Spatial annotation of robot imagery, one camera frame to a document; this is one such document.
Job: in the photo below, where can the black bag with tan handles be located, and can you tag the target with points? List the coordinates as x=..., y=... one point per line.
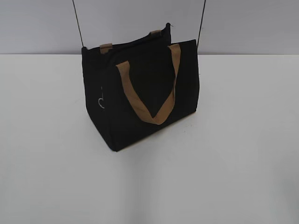
x=135, y=89

